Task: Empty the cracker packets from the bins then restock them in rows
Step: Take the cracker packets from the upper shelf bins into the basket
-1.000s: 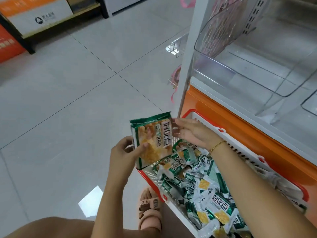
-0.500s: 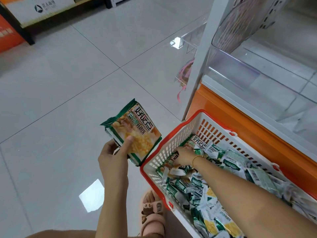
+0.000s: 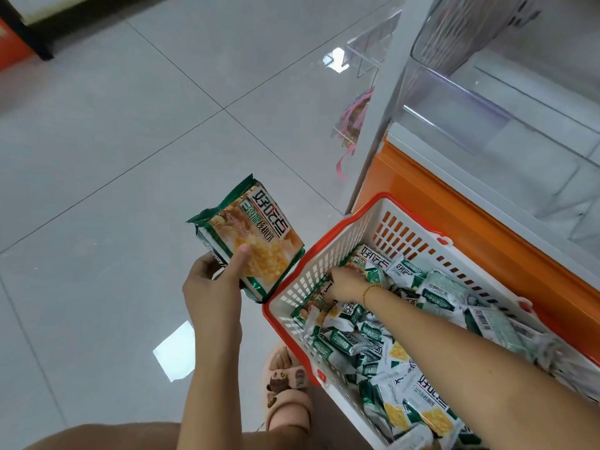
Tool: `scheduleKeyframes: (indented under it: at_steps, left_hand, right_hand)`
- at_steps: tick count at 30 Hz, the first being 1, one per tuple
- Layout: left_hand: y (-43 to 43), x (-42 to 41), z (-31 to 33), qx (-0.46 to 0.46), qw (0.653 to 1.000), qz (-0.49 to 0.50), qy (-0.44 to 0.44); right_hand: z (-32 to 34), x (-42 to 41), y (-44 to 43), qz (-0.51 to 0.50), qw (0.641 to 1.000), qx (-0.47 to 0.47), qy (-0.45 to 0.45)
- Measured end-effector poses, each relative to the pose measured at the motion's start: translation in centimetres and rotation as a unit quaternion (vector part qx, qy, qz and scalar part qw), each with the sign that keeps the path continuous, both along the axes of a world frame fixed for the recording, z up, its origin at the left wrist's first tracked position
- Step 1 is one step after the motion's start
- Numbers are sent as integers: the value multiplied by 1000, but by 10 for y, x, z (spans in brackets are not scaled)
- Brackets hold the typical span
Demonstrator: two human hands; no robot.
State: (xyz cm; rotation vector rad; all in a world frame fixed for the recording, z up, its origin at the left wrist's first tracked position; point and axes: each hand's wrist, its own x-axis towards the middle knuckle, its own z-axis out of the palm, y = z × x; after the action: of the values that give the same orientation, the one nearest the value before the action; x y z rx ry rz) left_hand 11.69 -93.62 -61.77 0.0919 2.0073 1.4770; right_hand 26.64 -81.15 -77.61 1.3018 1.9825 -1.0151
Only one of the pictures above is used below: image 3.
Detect pink sandal with bear charm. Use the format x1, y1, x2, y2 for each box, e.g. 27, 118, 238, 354
262, 346, 314, 433

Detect small clear plastic bin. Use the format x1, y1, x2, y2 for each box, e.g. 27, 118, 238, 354
345, 9, 404, 79

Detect person's right forearm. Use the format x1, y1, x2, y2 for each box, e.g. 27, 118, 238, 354
365, 286, 600, 450

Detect black and white furniture base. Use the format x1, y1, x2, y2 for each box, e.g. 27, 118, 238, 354
0, 0, 181, 61

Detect person's left forearm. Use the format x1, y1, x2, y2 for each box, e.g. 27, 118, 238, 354
176, 327, 244, 450

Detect white and orange shelf unit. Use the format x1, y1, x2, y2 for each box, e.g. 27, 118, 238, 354
344, 0, 600, 371

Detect person's foot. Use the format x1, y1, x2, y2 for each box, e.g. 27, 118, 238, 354
267, 347, 301, 394

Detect large clear plastic bin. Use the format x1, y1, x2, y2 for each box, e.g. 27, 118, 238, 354
393, 0, 600, 167

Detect person's left hand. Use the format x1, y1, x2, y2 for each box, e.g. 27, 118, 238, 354
182, 244, 252, 334

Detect gold bracelet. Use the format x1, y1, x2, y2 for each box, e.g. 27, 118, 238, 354
361, 283, 383, 309

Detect white basket with red rim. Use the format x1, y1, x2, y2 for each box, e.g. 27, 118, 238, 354
262, 192, 600, 450

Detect green yellow snack packet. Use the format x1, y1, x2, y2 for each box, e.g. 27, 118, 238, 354
187, 173, 306, 296
195, 225, 306, 304

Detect pile of green snack packets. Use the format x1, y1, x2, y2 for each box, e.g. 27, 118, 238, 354
291, 244, 600, 450

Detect pink ribbon wrapped goods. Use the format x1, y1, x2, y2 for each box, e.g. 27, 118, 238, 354
332, 86, 376, 181

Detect person's right hand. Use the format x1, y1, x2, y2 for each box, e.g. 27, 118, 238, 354
325, 266, 377, 305

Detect person's leg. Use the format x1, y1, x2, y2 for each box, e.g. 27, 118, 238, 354
22, 421, 308, 450

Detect orange box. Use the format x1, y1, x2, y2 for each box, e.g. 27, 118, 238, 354
0, 17, 34, 72

